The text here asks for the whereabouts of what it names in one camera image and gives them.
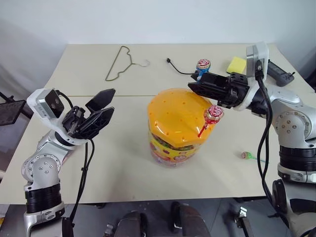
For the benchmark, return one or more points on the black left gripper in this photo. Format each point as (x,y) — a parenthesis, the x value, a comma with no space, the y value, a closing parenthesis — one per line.
(72,121)

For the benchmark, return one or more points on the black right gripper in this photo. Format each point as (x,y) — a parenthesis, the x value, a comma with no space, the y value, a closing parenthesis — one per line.
(237,90)

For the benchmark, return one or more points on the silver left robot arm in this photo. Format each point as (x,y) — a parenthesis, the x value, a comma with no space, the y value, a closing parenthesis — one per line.
(40,168)

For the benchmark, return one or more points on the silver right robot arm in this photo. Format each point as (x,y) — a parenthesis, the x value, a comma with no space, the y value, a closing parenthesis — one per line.
(291,123)

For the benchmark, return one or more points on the orange-lidded plastic lollipop jar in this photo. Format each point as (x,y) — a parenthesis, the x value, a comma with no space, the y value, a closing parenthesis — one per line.
(172,116)

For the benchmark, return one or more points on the blue-wrapped lollipop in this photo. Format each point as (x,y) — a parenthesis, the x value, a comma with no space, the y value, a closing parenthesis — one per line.
(203,64)

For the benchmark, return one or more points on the red-stick lollipop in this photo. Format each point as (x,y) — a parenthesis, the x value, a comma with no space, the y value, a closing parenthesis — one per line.
(214,114)

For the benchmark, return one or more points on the yellow sponge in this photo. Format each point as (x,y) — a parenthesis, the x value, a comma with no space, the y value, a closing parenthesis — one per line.
(237,64)

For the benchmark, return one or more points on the black handheld controller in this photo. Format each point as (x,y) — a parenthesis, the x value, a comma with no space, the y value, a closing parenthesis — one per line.
(279,72)

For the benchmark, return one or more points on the green-stick lollipop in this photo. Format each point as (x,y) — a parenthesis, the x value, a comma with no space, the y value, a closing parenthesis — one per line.
(246,155)

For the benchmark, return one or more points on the black screen panel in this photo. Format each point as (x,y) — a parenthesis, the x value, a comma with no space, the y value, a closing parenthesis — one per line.
(10,112)

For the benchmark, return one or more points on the dark rounded shape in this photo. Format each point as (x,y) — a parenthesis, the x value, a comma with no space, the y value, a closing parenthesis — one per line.
(190,219)
(130,224)

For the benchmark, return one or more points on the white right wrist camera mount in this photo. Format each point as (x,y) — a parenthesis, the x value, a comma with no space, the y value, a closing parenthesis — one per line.
(263,53)

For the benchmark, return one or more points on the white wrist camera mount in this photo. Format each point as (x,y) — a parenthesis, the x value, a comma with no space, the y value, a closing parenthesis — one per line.
(34,100)
(263,53)

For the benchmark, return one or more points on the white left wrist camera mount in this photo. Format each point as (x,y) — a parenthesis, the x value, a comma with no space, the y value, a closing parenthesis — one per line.
(34,100)

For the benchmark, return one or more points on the silver metal clamp bracket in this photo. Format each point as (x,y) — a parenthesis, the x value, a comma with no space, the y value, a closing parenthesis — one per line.
(243,217)

